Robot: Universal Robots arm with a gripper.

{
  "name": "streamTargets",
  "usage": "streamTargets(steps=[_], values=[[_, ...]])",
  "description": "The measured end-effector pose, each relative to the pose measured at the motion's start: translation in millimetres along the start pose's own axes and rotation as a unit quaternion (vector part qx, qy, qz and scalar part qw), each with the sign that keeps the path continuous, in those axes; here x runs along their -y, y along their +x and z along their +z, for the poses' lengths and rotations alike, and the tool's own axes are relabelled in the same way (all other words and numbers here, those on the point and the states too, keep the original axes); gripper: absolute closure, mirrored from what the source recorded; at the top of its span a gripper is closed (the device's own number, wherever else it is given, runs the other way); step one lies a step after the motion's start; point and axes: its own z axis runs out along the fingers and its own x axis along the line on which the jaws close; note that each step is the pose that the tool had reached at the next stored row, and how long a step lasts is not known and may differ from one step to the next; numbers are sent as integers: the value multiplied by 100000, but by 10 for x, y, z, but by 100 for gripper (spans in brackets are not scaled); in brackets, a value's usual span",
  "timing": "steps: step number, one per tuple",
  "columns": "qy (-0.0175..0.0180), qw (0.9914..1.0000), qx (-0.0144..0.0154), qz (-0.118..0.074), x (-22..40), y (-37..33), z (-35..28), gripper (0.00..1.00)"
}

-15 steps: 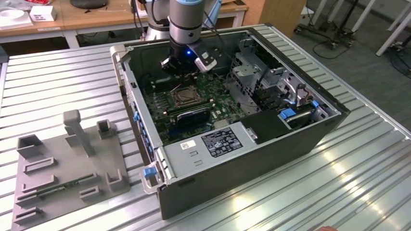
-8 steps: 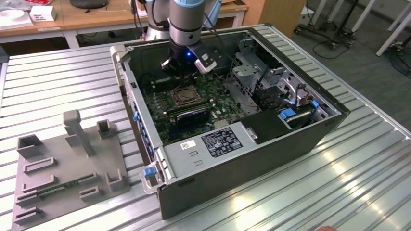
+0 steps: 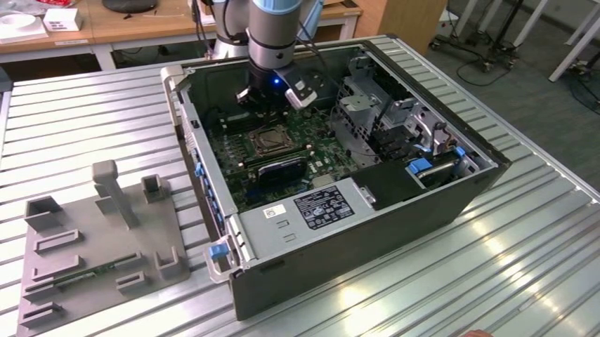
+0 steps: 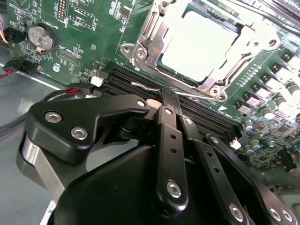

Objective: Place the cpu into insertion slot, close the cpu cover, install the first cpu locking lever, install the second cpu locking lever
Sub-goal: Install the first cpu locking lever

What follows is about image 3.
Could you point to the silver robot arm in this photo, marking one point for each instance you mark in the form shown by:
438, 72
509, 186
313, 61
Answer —
271, 52

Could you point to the blue slot clip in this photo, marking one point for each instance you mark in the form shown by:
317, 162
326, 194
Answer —
198, 170

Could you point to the silver disk bay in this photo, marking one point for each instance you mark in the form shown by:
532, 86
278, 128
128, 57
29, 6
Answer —
358, 102

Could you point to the pale blue teach pendant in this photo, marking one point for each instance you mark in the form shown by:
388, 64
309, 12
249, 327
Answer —
311, 21

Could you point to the green motherboard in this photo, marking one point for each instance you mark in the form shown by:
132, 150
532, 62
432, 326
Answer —
327, 156

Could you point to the black graphics card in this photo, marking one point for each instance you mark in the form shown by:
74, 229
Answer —
281, 174

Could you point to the small silver heatsink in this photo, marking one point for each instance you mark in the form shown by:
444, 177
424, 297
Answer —
323, 180

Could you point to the wooden desk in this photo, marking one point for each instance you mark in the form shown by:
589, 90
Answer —
19, 47
154, 21

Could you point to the black plastic shroud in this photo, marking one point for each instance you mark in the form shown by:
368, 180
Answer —
384, 186

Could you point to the wooden cabinet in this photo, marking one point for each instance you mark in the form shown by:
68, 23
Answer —
412, 21

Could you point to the black round object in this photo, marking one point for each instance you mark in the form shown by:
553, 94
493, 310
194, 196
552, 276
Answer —
128, 5

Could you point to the silver power supply unit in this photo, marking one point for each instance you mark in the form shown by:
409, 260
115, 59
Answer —
277, 238

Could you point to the small blue clip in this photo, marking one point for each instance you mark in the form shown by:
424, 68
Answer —
460, 152

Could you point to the blue case latch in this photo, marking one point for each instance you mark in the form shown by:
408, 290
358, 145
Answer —
218, 252

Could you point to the white labelled box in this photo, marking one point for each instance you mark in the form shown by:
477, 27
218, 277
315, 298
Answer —
63, 17

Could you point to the black rolling stand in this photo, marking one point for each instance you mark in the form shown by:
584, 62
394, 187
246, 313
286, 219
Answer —
497, 52

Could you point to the red bag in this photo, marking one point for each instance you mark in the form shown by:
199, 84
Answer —
56, 3

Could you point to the black and grey PC case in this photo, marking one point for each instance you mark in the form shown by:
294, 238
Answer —
351, 267

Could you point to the grey parts rack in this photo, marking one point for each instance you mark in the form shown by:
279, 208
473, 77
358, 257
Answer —
116, 245

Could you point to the white tray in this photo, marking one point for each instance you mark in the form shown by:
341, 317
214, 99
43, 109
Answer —
19, 29

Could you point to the green RAM stick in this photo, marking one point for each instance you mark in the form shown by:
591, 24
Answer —
87, 275

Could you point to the white table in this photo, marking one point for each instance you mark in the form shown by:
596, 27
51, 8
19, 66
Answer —
579, 49

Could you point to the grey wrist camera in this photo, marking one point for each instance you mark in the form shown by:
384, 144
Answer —
305, 94

